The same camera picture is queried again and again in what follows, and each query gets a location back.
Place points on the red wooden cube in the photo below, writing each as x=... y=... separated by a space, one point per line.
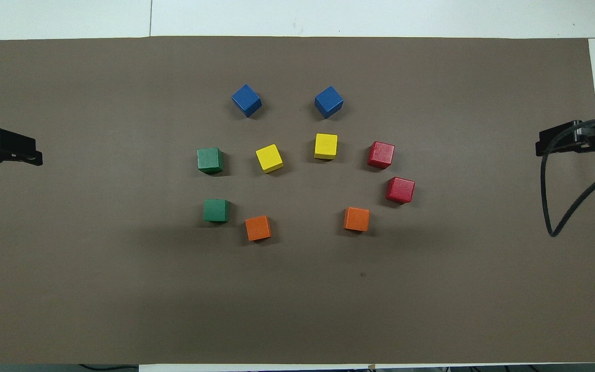
x=400 y=189
x=381 y=154

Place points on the green wooden cube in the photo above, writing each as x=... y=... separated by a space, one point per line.
x=210 y=160
x=217 y=210

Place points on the brown paper table mat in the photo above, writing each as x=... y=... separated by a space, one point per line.
x=122 y=289

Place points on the orange wooden cube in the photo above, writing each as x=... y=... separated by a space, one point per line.
x=258 y=228
x=356 y=219

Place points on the blue wooden cube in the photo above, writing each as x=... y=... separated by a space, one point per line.
x=328 y=102
x=246 y=100

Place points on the yellow wooden cube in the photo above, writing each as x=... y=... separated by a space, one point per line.
x=269 y=157
x=326 y=146

